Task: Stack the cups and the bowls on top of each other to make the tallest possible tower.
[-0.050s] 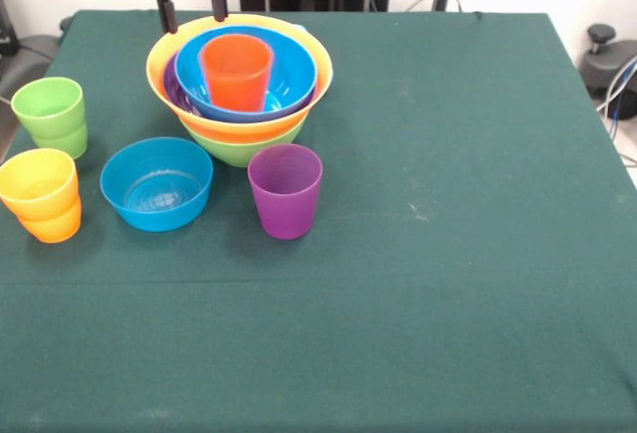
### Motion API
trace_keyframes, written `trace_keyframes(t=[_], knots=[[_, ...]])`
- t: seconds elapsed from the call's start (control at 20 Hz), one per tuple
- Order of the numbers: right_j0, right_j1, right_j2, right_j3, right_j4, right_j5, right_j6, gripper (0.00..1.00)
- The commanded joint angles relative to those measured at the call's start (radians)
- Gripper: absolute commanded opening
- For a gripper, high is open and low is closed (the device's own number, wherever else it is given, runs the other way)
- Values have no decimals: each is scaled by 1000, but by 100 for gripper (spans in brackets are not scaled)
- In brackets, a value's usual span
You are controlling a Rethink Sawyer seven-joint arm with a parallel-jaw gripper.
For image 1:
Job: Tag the orange cup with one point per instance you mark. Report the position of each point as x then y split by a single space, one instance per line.
52 231

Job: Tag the large blue bowl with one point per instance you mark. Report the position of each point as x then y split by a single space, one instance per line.
191 79

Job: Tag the black stand with knob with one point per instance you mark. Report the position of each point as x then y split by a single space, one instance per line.
602 35

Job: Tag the green cup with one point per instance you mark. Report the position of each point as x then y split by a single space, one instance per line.
67 147
47 119

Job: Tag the purple bowl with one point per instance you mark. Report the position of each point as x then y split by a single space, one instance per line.
171 89

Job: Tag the red-orange cup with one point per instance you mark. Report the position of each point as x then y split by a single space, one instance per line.
236 79

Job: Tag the black plug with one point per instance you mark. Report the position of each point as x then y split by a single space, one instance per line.
439 1

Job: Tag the dark equipment box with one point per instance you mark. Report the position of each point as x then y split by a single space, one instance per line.
6 30

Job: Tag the yellow bowl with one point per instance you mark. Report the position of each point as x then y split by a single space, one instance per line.
164 55

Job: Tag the dark green table cloth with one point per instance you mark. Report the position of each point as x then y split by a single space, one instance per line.
318 328

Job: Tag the black table clamp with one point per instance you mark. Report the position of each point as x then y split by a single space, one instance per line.
65 24

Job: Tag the purple cup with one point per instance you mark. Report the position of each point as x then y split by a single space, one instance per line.
286 209

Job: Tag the small blue bowl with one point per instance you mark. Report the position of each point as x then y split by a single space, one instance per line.
156 216

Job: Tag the yellow cup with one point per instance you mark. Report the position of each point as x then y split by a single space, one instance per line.
37 201

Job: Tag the green bowl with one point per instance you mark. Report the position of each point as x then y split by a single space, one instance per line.
239 154

